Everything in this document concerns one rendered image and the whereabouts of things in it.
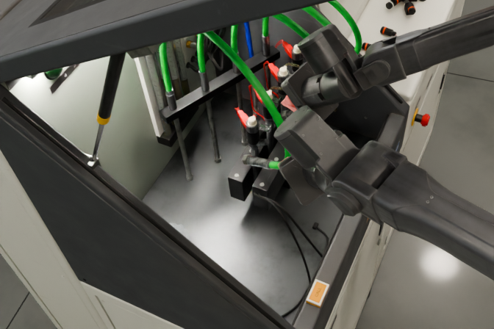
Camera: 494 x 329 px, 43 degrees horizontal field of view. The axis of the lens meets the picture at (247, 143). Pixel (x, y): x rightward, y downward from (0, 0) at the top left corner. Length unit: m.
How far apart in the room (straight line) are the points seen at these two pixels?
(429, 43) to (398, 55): 0.05
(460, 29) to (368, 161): 0.37
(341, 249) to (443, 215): 0.71
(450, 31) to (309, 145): 0.37
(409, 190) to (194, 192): 0.97
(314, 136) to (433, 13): 1.13
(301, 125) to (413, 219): 0.17
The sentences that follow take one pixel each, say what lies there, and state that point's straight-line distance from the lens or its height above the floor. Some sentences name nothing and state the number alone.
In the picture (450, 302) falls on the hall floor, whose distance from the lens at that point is 2.40.
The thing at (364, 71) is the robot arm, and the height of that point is 1.42.
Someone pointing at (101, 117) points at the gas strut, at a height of 1.47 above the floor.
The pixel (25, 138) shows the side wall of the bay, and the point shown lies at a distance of 1.07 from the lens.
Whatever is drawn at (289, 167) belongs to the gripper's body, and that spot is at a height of 1.43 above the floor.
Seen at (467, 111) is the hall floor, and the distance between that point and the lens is 2.95.
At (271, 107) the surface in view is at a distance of 1.03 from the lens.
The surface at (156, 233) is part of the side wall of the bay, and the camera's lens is 1.10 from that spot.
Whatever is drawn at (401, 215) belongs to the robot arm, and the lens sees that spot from 0.68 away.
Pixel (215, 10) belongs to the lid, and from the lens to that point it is 0.57.
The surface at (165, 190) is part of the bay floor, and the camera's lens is 1.61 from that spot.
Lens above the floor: 2.12
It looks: 51 degrees down
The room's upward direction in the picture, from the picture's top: 6 degrees counter-clockwise
